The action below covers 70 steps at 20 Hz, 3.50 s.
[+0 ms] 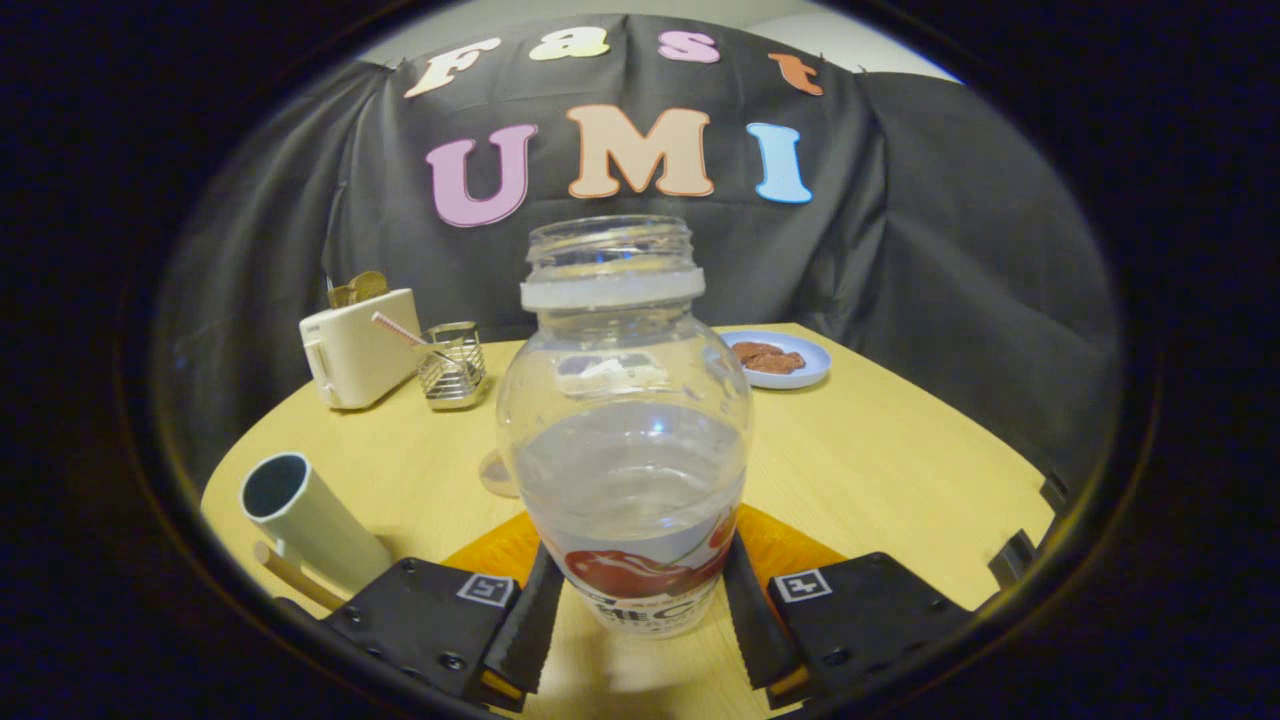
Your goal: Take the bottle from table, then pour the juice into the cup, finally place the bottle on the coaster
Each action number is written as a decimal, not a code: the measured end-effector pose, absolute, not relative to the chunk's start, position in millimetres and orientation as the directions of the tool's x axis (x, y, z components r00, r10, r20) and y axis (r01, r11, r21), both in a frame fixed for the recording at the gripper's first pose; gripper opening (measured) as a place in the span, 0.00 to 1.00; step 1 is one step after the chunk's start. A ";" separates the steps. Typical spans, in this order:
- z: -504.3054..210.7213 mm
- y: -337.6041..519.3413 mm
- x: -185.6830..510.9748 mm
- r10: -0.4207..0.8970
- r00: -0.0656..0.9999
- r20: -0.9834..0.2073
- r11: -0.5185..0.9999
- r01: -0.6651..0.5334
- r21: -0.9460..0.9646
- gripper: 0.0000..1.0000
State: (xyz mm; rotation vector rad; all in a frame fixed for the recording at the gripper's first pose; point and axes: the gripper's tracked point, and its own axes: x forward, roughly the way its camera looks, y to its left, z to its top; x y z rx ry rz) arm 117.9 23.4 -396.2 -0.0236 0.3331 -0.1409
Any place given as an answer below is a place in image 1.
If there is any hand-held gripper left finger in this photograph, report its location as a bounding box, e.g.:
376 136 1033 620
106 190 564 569
275 512 566 713

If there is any white toaster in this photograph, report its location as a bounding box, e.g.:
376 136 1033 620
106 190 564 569
298 288 425 410

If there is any light wooden table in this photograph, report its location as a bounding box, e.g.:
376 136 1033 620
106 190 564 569
200 322 1059 720

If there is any round wooden coaster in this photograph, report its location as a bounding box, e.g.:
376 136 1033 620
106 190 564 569
252 541 346 613
478 448 521 499

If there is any brown toast slice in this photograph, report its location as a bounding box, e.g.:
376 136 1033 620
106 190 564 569
328 271 389 309

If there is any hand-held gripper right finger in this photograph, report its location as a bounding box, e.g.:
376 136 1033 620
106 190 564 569
722 503 976 711

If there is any pink striped straw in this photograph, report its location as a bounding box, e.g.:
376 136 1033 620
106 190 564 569
371 311 463 369

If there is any pale green cup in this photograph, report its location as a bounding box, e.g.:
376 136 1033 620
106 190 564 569
238 452 396 598

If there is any light blue plate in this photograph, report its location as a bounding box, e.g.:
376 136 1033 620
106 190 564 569
717 330 833 391

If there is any wire mesh holder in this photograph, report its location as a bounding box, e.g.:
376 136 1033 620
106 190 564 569
416 321 489 412

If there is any clear plastic juice bottle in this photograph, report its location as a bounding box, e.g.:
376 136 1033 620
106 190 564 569
496 215 753 641

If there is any black backdrop cloth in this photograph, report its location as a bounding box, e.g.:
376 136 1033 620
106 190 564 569
160 15 1121 491

